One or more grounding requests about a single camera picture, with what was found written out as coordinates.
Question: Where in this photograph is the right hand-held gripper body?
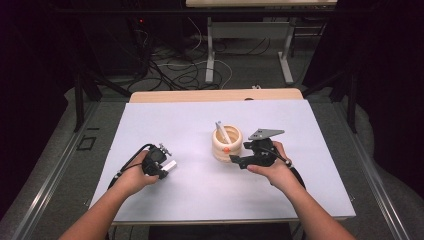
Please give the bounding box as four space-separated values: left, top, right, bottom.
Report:
245 128 286 169

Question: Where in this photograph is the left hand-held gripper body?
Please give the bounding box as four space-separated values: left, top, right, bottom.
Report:
142 143 173 180

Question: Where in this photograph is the cream ribbed pen holder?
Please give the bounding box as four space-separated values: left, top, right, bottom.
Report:
211 124 244 163

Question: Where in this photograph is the person's left hand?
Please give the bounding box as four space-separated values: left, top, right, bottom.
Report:
118 150 160 198

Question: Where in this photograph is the person's right hand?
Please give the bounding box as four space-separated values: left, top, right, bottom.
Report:
247 140 298 194

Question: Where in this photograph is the white table mat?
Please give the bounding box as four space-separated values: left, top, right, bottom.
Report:
90 99 357 224

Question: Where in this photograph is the light wooden table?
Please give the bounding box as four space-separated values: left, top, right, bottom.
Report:
84 88 357 226

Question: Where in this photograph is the black metal stand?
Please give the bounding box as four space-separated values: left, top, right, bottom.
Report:
73 66 132 133
301 68 359 134

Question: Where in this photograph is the white-framed desk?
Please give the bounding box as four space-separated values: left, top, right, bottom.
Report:
185 0 338 85

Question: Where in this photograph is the dark computer tower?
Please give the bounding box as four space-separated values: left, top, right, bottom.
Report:
79 14 150 77

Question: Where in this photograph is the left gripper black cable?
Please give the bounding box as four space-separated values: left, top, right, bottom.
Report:
107 143 156 190

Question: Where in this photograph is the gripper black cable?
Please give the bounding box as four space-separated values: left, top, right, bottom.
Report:
107 143 156 190
261 146 307 192

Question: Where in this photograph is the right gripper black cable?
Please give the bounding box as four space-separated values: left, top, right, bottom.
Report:
261 146 307 192

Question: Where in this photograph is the white floor cable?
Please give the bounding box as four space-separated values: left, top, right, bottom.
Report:
156 16 234 90

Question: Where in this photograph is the tangle of black floor cables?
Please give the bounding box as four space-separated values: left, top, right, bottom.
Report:
133 29 234 92

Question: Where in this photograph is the aluminium floor rail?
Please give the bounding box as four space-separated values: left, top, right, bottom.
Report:
333 101 412 240
9 101 101 240

